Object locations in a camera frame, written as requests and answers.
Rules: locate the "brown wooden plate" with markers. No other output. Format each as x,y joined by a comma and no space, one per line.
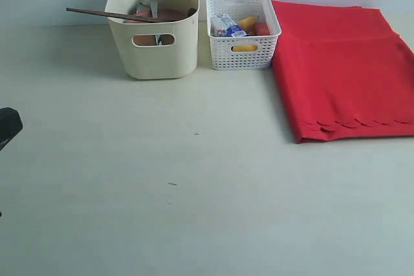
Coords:
167,39

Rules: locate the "stainless steel cup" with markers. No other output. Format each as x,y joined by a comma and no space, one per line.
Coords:
143,9

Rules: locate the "cream plastic bin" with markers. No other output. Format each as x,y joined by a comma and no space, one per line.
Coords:
156,62

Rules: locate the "dark wooden chopstick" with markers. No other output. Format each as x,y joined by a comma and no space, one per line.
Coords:
134,18
92,12

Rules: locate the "yellow cheese wedge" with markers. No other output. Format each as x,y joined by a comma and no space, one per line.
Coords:
248,25

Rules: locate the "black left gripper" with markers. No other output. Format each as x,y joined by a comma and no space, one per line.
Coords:
10,125

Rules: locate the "blue white milk carton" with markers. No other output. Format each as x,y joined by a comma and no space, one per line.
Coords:
224,26

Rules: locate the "red table cloth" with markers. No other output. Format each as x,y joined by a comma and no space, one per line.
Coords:
342,72

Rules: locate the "yellow orange fruit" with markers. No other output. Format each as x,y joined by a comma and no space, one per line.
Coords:
244,48

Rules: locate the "wooden spoon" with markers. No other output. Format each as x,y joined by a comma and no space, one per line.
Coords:
191,12

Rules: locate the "red sausage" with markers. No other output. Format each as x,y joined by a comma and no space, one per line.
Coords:
261,29

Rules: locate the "white perforated plastic basket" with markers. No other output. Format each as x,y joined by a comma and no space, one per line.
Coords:
221,47

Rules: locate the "silver table knife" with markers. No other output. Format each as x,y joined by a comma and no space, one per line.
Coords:
154,11

